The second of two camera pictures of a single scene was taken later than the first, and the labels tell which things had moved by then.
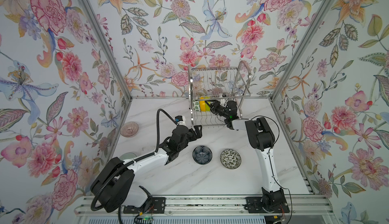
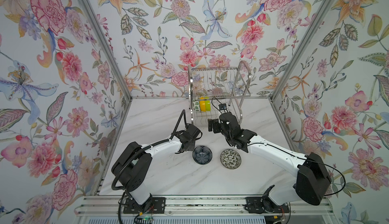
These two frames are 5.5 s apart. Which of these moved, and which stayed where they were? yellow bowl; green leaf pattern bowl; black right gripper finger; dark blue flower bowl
Moved: black right gripper finger
Stayed: yellow bowl; dark blue flower bowl; green leaf pattern bowl
